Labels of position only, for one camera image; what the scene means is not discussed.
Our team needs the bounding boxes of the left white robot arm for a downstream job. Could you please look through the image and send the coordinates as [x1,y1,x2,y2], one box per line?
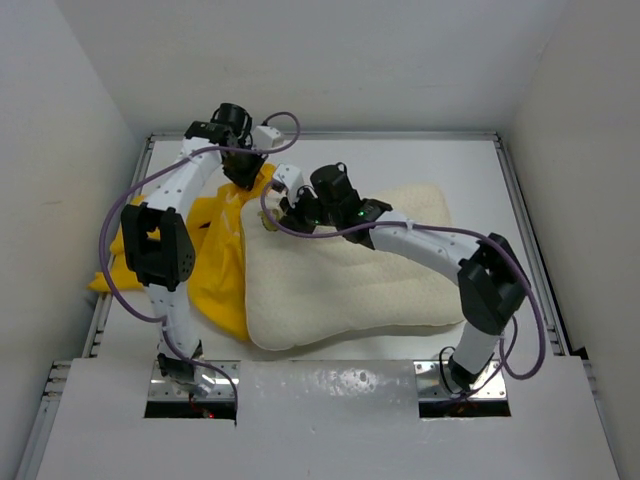
[120,103,264,398]

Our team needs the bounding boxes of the metal base plate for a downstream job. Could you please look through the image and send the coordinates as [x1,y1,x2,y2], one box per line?
[414,360,508,403]
[147,361,239,403]

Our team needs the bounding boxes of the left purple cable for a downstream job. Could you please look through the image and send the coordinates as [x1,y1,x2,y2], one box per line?
[98,110,301,416]

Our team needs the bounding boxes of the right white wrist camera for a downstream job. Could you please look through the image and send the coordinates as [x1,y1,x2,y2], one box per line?
[272,163,305,204]

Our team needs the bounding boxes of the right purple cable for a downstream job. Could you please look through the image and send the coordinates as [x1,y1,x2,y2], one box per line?
[259,179,545,401]

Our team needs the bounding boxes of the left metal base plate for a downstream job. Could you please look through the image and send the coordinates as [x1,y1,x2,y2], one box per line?
[147,361,239,403]

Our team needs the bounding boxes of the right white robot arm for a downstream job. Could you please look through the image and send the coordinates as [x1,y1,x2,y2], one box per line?
[271,163,530,394]

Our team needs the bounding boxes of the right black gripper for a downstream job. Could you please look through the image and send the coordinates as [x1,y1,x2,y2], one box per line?
[280,182,340,237]

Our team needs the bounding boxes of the cream white pillow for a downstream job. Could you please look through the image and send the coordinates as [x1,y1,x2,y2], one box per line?
[241,199,463,351]

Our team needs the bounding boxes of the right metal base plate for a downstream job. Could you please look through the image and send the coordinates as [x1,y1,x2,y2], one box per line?
[414,360,508,403]

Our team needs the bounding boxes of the aluminium table frame rail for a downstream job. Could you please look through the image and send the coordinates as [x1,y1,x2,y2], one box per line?
[494,135,569,356]

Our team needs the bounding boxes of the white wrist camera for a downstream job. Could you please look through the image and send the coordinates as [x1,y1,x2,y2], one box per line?
[272,163,305,204]
[251,125,284,152]

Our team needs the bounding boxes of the purple cable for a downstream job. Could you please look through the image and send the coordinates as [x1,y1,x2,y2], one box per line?
[98,110,301,416]
[259,179,545,401]

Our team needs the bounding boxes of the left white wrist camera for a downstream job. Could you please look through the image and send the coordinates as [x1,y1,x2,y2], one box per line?
[251,125,284,152]

